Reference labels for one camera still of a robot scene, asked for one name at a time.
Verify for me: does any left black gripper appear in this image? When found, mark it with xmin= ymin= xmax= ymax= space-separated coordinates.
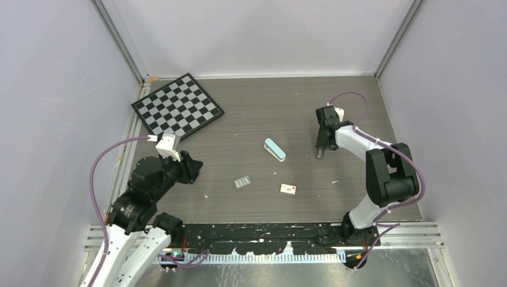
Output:
xmin=152 ymin=149 xmax=203 ymax=200

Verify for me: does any small white staple box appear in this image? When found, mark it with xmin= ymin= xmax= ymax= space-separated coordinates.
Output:
xmin=280 ymin=184 xmax=296 ymax=195

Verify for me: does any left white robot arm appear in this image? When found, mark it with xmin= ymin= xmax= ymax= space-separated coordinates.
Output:
xmin=82 ymin=151 xmax=203 ymax=286

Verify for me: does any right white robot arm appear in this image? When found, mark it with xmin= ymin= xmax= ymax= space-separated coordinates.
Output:
xmin=315 ymin=105 xmax=420 ymax=246

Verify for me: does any black white chessboard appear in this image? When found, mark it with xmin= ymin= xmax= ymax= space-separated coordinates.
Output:
xmin=131 ymin=73 xmax=225 ymax=140

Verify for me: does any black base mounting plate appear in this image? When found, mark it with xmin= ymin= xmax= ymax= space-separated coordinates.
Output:
xmin=168 ymin=222 xmax=380 ymax=255

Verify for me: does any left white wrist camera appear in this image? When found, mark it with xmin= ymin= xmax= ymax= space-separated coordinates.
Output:
xmin=148 ymin=133 xmax=181 ymax=162

